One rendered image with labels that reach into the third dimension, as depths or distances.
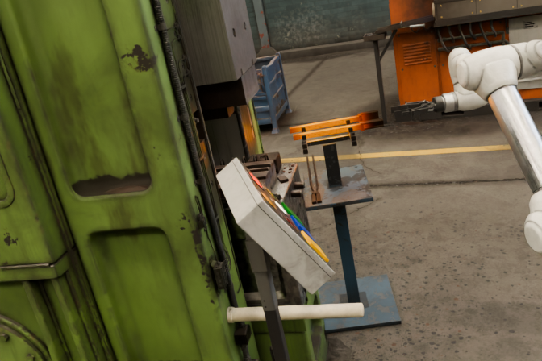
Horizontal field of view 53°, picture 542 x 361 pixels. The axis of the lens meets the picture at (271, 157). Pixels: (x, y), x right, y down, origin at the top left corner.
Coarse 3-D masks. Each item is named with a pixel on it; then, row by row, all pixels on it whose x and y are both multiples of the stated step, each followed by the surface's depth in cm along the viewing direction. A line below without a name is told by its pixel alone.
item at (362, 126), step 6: (372, 120) 241; (378, 120) 239; (342, 126) 243; (348, 126) 241; (354, 126) 240; (360, 126) 240; (366, 126) 241; (372, 126) 241; (378, 126) 240; (306, 132) 244; (312, 132) 242; (318, 132) 242; (324, 132) 242; (330, 132) 241; (336, 132) 241; (342, 132) 241; (294, 138) 243; (300, 138) 243; (306, 138) 243
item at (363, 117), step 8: (368, 112) 251; (376, 112) 251; (328, 120) 255; (336, 120) 252; (344, 120) 252; (352, 120) 252; (360, 120) 251; (368, 120) 252; (296, 128) 254; (312, 128) 254
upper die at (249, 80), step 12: (252, 72) 190; (216, 84) 178; (228, 84) 177; (240, 84) 176; (252, 84) 188; (204, 96) 180; (216, 96) 179; (228, 96) 178; (240, 96) 178; (252, 96) 186; (204, 108) 182; (216, 108) 181
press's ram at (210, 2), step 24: (192, 0) 164; (216, 0) 162; (240, 0) 184; (192, 24) 166; (216, 24) 165; (240, 24) 181; (192, 48) 169; (216, 48) 168; (240, 48) 178; (216, 72) 171; (240, 72) 175
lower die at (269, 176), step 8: (264, 160) 207; (272, 160) 205; (216, 168) 206; (256, 168) 198; (264, 168) 197; (272, 168) 202; (256, 176) 193; (264, 176) 192; (272, 176) 201; (264, 184) 189; (272, 184) 200
